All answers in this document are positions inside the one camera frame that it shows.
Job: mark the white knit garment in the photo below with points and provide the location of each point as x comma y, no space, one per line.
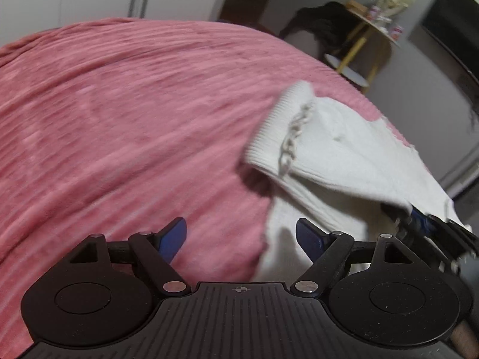
336,157

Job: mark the pink ribbed blanket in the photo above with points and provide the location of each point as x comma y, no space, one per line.
131,119

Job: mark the black wall television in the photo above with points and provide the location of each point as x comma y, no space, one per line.
456,26

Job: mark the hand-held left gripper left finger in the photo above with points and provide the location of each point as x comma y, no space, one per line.
173,237

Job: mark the red and white can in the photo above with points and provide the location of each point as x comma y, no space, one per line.
372,12
397,31

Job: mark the black cloth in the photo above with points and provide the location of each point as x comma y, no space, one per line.
325,22

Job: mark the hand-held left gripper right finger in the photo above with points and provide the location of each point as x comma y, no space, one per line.
308,233

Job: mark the yellow-legged side table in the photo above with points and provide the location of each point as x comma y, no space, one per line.
346,65

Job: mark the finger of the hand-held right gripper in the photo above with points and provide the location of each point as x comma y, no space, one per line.
445,233

